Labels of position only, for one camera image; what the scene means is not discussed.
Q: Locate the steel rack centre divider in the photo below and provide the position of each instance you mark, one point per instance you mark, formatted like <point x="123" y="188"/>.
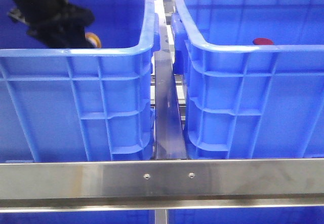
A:
<point x="168" y="127"/>

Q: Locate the left blue plastic crate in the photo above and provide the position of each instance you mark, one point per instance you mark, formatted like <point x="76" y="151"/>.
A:
<point x="61" y="105"/>

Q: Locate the right blue plastic crate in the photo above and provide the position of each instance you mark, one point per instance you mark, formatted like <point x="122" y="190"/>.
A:
<point x="247" y="101"/>

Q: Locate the steel rack front rail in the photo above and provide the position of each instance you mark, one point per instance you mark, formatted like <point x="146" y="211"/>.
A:
<point x="161" y="184"/>

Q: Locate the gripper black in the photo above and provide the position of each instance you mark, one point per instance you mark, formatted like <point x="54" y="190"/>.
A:
<point x="56" y="23"/>

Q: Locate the blue plastic crate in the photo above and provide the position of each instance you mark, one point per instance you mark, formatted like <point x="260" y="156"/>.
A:
<point x="61" y="105"/>
<point x="247" y="101"/>

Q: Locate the red push button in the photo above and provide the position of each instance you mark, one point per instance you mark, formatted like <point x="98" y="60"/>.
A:
<point x="261" y="41"/>

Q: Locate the yellow push button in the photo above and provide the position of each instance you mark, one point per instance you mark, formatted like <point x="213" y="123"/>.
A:
<point x="93" y="39"/>

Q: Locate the lower left blue crate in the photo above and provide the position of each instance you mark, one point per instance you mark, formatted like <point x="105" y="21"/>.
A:
<point x="128" y="216"/>

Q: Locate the lower right blue crate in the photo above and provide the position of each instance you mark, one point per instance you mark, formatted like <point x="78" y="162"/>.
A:
<point x="311" y="214"/>

